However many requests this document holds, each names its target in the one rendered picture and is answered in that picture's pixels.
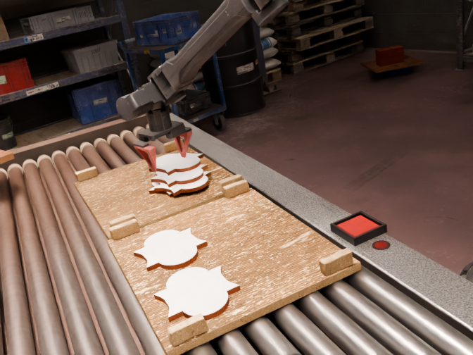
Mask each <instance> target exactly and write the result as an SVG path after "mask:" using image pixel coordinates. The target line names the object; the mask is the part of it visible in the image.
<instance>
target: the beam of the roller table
mask: <svg viewBox="0 0 473 355"><path fill-rule="evenodd" d="M170 119H171V120H173V121H178V122H183V123H184V125H185V127H191V129H192V135H191V139H190V141H189V145H188V147H189V148H191V149H193V150H194V151H196V152H198V153H199V154H203V156H205V157H206V158H207V159H209V160H211V161H212V162H213V163H216V164H217V165H219V166H220V167H222V168H224V169H225V170H227V171H229V172H230V173H231V174H233V175H237V174H240V175H242V177H243V180H246V181H247V182H248V184H249V188H252V189H254V190H255V191H256V192H258V193H259V194H261V195H263V196H264V197H265V198H267V199H269V200H270V201H271V202H272V203H274V204H276V205H277V206H278V207H280V208H282V209H283V210H285V211H286V212H287V213H289V214H291V215H292V216H293V217H294V218H296V219H298V220H299V221H301V222H302V223H304V224H305V225H307V226H308V227H309V228H311V229H312V230H314V231H315V232H317V233H318V234H320V235H322V236H323V237H324V238H326V239H328V240H329V241H330V242H331V243H333V244H335V245H336V246H337V247H339V248H340V249H342V250H343V249H346V248H349V249H350V250H351V251H352V255H353V258H355V259H357V260H358V261H359V262H361V265H362V266H364V267H366V269H368V270H370V271H371V272H373V273H374V274H375V275H377V276H379V277H380V278H381V279H383V280H384V281H386V282H387V283H389V284H390V285H392V286H393V287H395V288H396V289H398V290H399V291H401V292H402V293H404V294H405V295H406V296H408V297H410V298H411V299H412V300H414V301H416V302H417V303H418V304H419V305H421V306H423V307H424V308H425V309H427V310H428V311H430V312H432V313H433V314H434V315H435V316H437V317H439V318H440V319H441V320H443V321H445V322H446V323H447V324H449V325H451V326H452V327H453V328H455V329H456V330H458V331H459V332H461V333H462V334H464V335H465V336H467V337H468V338H470V339H471V340H472V341H473V282H470V281H469V280H467V279H465V278H463V277H462V276H460V275H458V274H457V273H454V272H453V271H451V270H449V269H447V268H446V267H444V266H442V265H440V264H439V263H437V262H435V261H433V260H431V259H429V258H428V257H426V256H424V255H423V254H421V253H419V252H418V251H415V250H414V249H412V248H410V247H408V246H407V245H405V244H403V243H401V242H399V241H398V240H396V239H394V238H392V237H390V236H389V235H387V234H385V233H384V234H382V235H380V236H377V237H375V238H373V239H370V240H368V241H366V242H363V243H362V244H359V245H357V246H353V245H352V244H350V243H349V242H347V241H346V240H344V239H343V238H341V237H339V236H338V235H336V234H335V233H333V232H332V231H331V228H330V223H333V222H335V221H338V220H340V219H342V218H345V217H347V216H350V215H351V214H350V213H348V212H346V211H345V210H343V209H341V208H339V207H338V206H335V205H334V204H332V203H330V202H329V201H327V200H325V199H323V198H322V197H319V196H318V195H316V194H314V193H312V192H311V191H309V190H307V189H306V188H304V187H302V186H300V185H298V184H296V183H295V182H293V181H291V180H290V179H288V178H286V177H284V176H283V175H280V174H279V173H277V172H275V171H273V170H272V169H270V168H268V167H267V166H264V165H263V164H261V163H259V162H257V161H256V160H254V159H252V158H251V157H249V156H247V155H245V154H243V153H241V152H240V151H238V150H236V149H235V148H233V147H231V146H230V145H228V144H225V143H224V142H222V141H220V140H219V139H217V138H215V137H214V136H212V135H209V134H208V133H207V132H204V131H202V130H201V129H199V128H197V127H196V126H194V125H192V124H191V123H188V122H187V121H185V120H183V119H181V118H180V117H178V116H176V115H175V114H173V113H170ZM379 240H384V241H387V242H389V243H390V245H391V246H390V247H389V248H388V249H385V250H378V249H374V248H373V247H372V244H373V243H374V242H376V241H379Z"/></svg>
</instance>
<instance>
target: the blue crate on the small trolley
mask: <svg viewBox="0 0 473 355"><path fill-rule="evenodd" d="M198 14H199V12H198V11H187V12H179V13H166V14H161V15H157V16H154V17H150V18H146V19H143V20H138V21H135V22H133V26H134V30H135V33H136V35H135V36H137V46H165V45H176V44H179V43H182V42H185V41H188V40H190V39H191V38H192V37H193V36H194V35H195V34H196V33H197V32H198V31H199V29H200V28H201V24H200V20H199V15H198Z"/></svg>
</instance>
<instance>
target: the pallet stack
mask: <svg viewBox="0 0 473 355"><path fill-rule="evenodd" d="M288 1H289V4H288V6H286V7H285V8H284V9H283V10H282V11H281V12H280V13H279V14H278V15H276V16H275V17H274V18H273V19H272V20H271V21H270V22H268V23H265V24H264V25H261V26H260V27H266V28H270V29H272V30H274V33H273V34H272V35H271V36H270V37H272V38H274V39H276V40H277V43H276V44H275V45H274V46H273V47H274V48H276V49H278V52H277V53H276V54H275V55H274V56H272V57H270V58H274V59H277V60H278V61H281V63H280V64H279V65H278V66H276V67H278V68H281V72H283V71H285V70H289V69H290V71H291V73H290V75H296V74H299V73H303V72H305V71H308V70H312V69H314V68H318V67H320V66H324V65H326V64H328V63H331V62H334V61H337V60H340V59H343V58H346V57H349V56H352V55H354V54H357V53H359V52H361V51H363V44H362V43H361V42H363V40H361V34H360V33H361V32H363V31H366V30H370V29H372V28H374V26H373V17H361V16H362V10H361V6H362V5H365V1H364V0H351V6H347V5H346V4H347V0H288ZM331 4H332V5H331ZM346 11H349V16H350V17H344V16H343V15H344V12H346ZM355 23H360V27H349V25H352V24H355ZM347 36H348V38H349V39H348V40H345V39H343V38H344V37H347ZM349 46H352V49H351V51H352V52H350V53H348V54H344V55H342V56H338V57H336V58H335V54H337V53H339V52H342V51H345V50H346V47H349ZM285 54H286V55H285ZM318 59H322V62H321V63H318V64H315V65H313V66H310V67H307V68H303V65H304V64H306V63H309V62H312V61H316V60H318Z"/></svg>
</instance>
